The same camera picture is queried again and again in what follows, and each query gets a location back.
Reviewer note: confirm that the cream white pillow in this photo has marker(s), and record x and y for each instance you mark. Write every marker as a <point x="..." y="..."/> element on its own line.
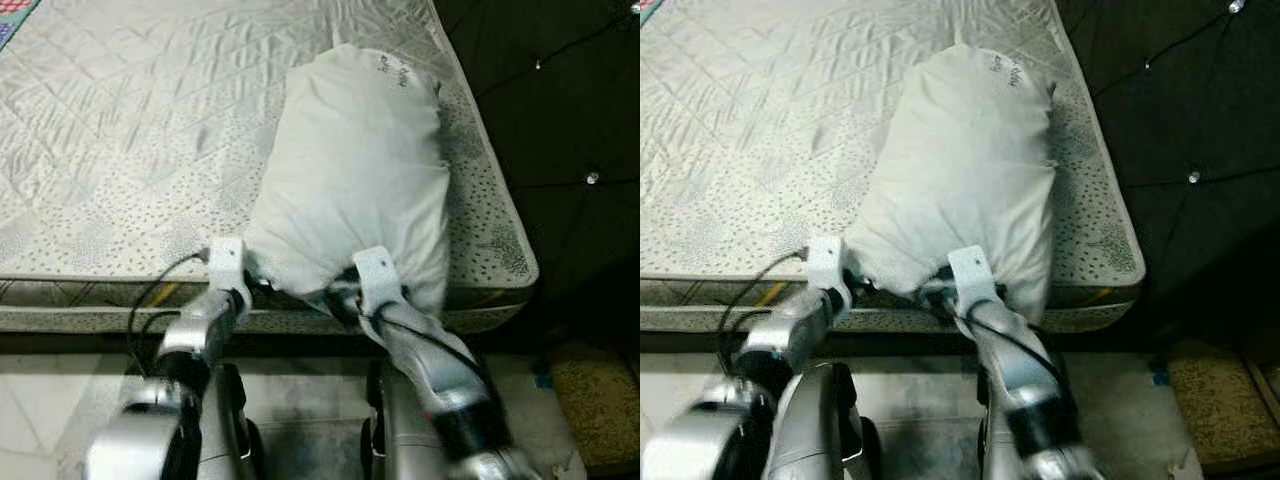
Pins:
<point x="350" y="170"/>
<point x="960" y="170"/>

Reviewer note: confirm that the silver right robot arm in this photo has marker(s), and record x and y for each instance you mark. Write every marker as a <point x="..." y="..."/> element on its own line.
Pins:
<point x="1020" y="370"/>
<point x="430" y="375"/>

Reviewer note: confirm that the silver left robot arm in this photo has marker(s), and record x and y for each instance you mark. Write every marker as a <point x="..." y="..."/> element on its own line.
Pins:
<point x="195" y="330"/>
<point x="790" y="335"/>

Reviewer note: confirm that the silver left robot leg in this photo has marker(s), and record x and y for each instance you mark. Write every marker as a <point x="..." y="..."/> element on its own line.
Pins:
<point x="230" y="430"/>
<point x="820" y="430"/>

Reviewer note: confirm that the quilted beige mattress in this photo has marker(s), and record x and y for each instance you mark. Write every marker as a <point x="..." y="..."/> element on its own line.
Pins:
<point x="750" y="130"/>
<point x="130" y="130"/>

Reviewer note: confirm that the blue tape piece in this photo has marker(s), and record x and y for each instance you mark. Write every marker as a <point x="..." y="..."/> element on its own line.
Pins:
<point x="543" y="381"/>
<point x="1159" y="376"/>

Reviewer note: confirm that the brown floor mat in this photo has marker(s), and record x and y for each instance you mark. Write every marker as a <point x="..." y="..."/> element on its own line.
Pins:
<point x="595" y="400"/>
<point x="1215" y="400"/>

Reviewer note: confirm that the black tufted headboard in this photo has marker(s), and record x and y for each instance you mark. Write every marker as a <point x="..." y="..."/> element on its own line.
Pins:
<point x="1180" y="100"/>
<point x="570" y="100"/>

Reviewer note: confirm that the teal blanket with colourful shapes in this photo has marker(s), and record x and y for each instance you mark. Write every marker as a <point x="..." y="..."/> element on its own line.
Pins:
<point x="12" y="15"/>
<point x="648" y="8"/>

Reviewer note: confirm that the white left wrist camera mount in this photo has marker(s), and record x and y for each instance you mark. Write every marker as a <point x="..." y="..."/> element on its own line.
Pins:
<point x="226" y="265"/>
<point x="828" y="265"/>

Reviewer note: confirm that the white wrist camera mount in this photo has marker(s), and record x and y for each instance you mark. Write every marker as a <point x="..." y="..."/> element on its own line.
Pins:
<point x="828" y="265"/>
<point x="226" y="265"/>
<point x="378" y="278"/>
<point x="974" y="278"/>

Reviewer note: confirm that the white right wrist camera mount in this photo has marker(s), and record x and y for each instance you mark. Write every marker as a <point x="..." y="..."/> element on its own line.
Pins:
<point x="974" y="278"/>
<point x="378" y="278"/>

